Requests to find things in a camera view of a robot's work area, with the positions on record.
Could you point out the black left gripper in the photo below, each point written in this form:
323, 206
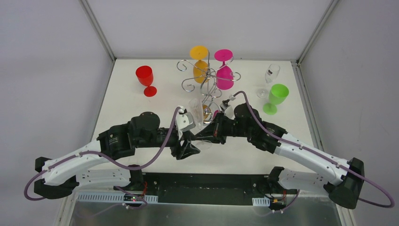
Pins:
179, 147

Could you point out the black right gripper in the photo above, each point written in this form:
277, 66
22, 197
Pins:
216, 129

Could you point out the magenta wine glass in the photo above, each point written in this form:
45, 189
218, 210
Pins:
224, 77

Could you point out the orange wine glass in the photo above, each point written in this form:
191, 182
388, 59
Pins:
199, 53

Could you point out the green wine glass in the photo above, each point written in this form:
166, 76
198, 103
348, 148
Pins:
277, 96

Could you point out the red wine glass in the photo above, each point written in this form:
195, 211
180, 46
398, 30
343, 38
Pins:
144, 75

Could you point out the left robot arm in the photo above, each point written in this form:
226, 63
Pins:
97, 163

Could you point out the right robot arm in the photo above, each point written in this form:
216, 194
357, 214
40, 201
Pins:
330, 176

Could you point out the chrome wine glass rack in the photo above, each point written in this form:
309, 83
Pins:
209, 90

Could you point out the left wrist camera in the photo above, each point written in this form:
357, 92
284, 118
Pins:
184, 121

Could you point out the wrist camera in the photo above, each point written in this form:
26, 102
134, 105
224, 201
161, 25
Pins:
226, 108
184, 121

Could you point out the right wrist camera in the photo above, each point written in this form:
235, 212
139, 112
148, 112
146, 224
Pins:
226, 108

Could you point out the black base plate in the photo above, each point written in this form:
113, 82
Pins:
214, 189

